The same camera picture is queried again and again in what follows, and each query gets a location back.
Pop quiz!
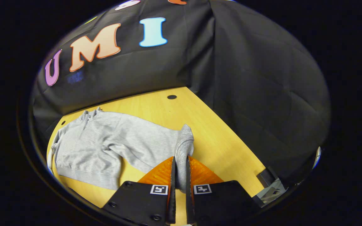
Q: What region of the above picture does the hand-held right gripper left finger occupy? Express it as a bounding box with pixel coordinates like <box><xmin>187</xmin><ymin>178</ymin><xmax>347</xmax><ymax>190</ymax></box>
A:
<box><xmin>102</xmin><ymin>156</ymin><xmax>177</xmax><ymax>226</ymax></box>

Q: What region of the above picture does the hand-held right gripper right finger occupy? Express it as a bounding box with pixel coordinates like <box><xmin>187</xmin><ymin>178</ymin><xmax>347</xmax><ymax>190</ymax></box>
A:
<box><xmin>186</xmin><ymin>155</ymin><xmax>263</xmax><ymax>226</ymax></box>

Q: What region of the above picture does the grey sweatshirt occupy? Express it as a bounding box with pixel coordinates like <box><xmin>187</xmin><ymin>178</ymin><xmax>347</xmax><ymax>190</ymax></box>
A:
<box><xmin>47</xmin><ymin>107</ymin><xmax>195</xmax><ymax>192</ymax></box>

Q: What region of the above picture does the small white object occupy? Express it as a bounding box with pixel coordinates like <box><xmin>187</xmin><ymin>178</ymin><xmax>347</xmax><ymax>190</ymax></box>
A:
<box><xmin>314</xmin><ymin>147</ymin><xmax>322</xmax><ymax>169</ymax></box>

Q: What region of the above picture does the black backdrop cloth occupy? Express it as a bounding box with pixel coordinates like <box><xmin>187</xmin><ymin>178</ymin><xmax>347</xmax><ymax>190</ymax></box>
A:
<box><xmin>32</xmin><ymin>0</ymin><xmax>331</xmax><ymax>189</ymax></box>

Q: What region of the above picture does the black and grey table bracket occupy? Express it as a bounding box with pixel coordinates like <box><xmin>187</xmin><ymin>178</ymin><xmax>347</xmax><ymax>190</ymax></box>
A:
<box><xmin>253</xmin><ymin>167</ymin><xmax>288</xmax><ymax>207</ymax></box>

